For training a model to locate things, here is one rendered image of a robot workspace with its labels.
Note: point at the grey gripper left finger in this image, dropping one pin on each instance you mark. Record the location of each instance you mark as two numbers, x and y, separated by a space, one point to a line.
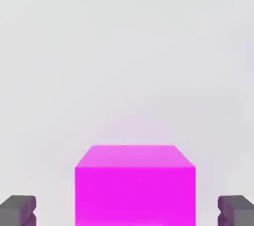
13 210

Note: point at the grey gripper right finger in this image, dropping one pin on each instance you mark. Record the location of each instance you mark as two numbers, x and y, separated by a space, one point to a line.
240 210

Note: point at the small magenta cube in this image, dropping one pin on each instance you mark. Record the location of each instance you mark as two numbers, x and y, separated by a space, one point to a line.
135 194

